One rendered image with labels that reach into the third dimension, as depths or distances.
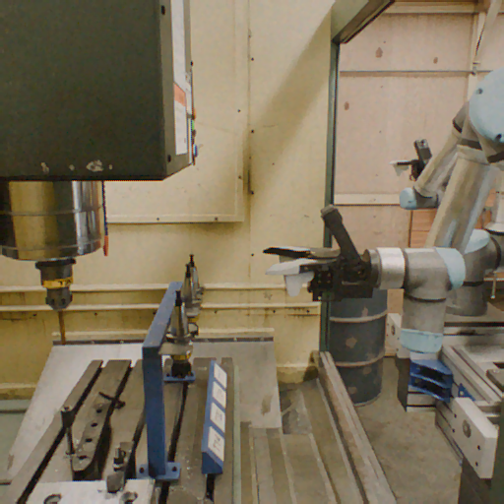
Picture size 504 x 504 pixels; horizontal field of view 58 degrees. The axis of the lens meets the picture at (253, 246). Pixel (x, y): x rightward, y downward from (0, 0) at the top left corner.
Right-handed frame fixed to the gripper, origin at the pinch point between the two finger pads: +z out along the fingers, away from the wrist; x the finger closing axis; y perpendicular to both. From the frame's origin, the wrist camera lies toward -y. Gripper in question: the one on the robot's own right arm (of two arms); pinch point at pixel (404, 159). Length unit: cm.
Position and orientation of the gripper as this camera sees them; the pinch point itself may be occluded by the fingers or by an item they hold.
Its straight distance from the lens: 198.5
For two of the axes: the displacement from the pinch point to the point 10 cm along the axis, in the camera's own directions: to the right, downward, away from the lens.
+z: -2.5, -2.2, 9.4
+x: 9.6, -1.9, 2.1
